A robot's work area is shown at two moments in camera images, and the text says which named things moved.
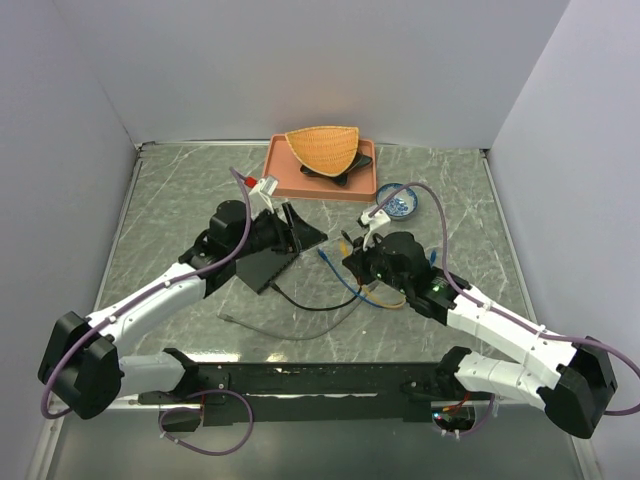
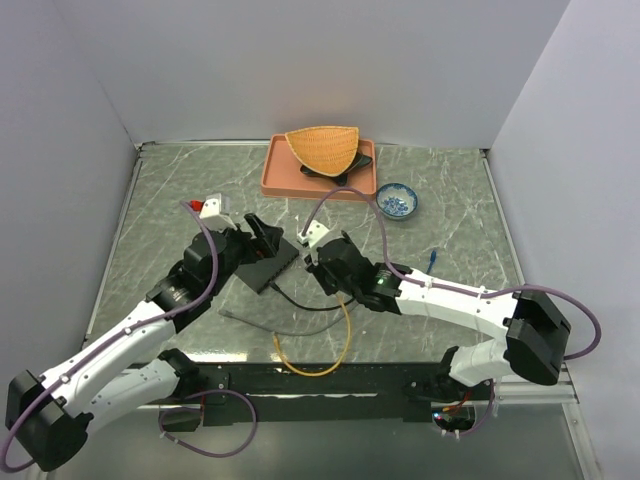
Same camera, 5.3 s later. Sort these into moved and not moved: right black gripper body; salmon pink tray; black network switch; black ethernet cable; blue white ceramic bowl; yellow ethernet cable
Moved: yellow ethernet cable; right black gripper body
Not moved: black network switch; salmon pink tray; black ethernet cable; blue white ceramic bowl
